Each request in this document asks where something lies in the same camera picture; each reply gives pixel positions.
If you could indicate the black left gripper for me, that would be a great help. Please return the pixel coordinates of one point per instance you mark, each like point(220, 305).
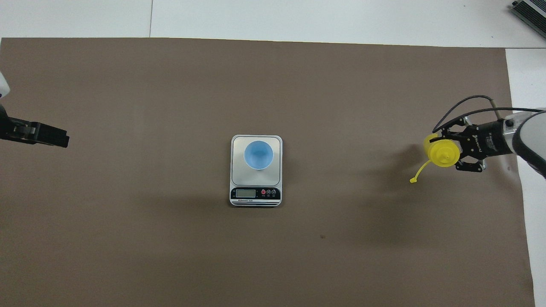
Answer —
point(17, 133)

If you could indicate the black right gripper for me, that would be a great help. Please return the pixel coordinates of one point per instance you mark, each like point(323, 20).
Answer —
point(486, 140)

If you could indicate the yellow squeeze bottle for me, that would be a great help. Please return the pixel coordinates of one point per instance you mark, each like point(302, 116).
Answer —
point(443, 153)

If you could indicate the light blue plastic cup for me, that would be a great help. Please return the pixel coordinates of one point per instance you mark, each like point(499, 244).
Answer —
point(258, 154)

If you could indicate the silver digital kitchen scale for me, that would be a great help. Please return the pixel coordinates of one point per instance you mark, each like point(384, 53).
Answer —
point(256, 181)

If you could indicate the brown table mat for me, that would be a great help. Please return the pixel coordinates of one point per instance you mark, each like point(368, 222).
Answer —
point(128, 213)

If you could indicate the grey metal device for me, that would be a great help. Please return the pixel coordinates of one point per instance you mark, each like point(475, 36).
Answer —
point(533, 13)

